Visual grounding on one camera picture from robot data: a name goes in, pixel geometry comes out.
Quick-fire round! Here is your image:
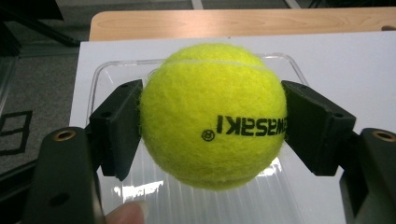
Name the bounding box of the yellow tennis ball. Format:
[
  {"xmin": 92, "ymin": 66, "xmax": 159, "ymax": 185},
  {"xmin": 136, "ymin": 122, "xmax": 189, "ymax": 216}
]
[{"xmin": 139, "ymin": 42, "xmax": 288, "ymax": 191}]

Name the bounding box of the grey metal table frame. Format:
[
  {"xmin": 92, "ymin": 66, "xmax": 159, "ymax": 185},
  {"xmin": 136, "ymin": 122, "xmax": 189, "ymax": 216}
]
[{"xmin": 190, "ymin": 0, "xmax": 303, "ymax": 10}]

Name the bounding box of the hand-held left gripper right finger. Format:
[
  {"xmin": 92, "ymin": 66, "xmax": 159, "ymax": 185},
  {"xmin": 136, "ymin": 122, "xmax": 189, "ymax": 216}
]
[{"xmin": 281, "ymin": 79, "xmax": 358, "ymax": 176}]

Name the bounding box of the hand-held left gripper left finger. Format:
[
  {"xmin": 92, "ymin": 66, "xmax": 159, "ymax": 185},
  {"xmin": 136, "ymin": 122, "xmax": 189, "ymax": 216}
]
[{"xmin": 88, "ymin": 78, "xmax": 144, "ymax": 182}]

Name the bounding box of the clear plastic container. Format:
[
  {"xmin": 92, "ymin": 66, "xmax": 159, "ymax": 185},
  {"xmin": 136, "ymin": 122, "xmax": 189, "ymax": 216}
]
[{"xmin": 86, "ymin": 52, "xmax": 310, "ymax": 224}]

